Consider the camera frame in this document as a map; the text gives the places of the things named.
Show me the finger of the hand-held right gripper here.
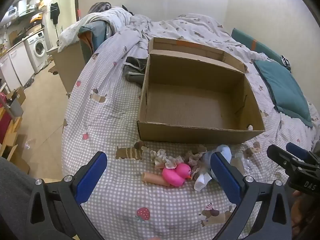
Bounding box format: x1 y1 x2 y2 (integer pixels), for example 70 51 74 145
286 142 320 167
266 144 297 177

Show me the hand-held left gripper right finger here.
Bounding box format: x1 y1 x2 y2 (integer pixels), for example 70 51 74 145
210 152 293 240

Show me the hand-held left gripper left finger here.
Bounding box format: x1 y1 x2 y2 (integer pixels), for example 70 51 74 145
25 151 108 240

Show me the clear plastic packet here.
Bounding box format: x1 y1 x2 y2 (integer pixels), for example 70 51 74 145
230 152 251 175

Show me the light blue fluffy sock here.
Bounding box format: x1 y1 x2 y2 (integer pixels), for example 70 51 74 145
202 145 233 180

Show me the pink rubber duck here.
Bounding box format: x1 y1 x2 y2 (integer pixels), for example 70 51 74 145
162 163 192 187

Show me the white sock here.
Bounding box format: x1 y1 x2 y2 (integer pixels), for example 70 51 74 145
194 172 213 191

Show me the peach tube toy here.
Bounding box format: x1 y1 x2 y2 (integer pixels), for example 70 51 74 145
142 172 171 187

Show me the teal pillow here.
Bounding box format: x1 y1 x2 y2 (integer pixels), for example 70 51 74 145
254 60 313 128

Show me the person's grey clothing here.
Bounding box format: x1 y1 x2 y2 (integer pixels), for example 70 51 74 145
0 156 62 240

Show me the black and white small object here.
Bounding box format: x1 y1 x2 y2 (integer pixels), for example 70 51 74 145
280 55 292 72

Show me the grey bin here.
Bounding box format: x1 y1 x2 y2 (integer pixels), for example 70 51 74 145
5 97 24 118

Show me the red bag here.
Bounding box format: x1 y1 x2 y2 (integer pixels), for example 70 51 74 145
0 92 13 143

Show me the small cardboard box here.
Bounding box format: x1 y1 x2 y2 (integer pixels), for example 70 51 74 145
6 86 27 105

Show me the large cardboard panel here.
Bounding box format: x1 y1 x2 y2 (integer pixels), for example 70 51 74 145
46 40 86 96

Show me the dark grey clothing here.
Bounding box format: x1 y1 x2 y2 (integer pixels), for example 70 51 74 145
122 56 148 83

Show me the teal headboard cushion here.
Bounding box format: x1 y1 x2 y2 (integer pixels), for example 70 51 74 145
230 28 292 67

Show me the white cabinet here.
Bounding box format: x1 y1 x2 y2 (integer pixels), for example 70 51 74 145
0 40 35 92

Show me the white washing machine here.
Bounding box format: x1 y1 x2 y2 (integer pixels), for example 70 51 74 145
25 30 48 72

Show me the teal folded blanket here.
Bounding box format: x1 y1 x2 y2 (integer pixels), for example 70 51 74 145
77 20 111 63

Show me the white printed duvet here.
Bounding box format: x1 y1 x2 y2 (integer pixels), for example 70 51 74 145
58 6 259 64

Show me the black hanging jacket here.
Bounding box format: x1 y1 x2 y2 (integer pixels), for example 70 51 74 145
50 2 61 24

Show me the dark striped pillow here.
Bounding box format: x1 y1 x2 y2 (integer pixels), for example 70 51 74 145
87 2 112 14

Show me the wooden shelf frame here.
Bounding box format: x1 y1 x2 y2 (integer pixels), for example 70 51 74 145
0 105 31 175

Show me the cluttered wall shelf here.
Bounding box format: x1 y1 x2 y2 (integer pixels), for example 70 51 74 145
5 0 48 24

